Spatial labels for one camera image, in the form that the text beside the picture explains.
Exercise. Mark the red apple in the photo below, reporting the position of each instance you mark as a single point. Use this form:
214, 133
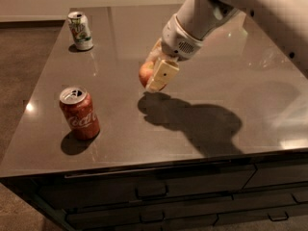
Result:
146, 76

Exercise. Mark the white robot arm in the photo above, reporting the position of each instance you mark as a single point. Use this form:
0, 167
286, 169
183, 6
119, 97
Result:
285, 22

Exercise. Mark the dark cabinet drawers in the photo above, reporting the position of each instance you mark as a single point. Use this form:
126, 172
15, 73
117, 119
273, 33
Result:
169, 198

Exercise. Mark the white green soda can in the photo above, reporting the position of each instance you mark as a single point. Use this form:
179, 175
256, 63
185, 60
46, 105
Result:
80, 30

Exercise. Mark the red coke can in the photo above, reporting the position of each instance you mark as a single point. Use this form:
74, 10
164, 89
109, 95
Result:
77, 107

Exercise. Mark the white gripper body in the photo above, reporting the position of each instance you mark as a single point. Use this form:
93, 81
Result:
175, 41

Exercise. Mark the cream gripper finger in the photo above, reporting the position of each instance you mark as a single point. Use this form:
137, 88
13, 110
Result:
164, 71
155, 53

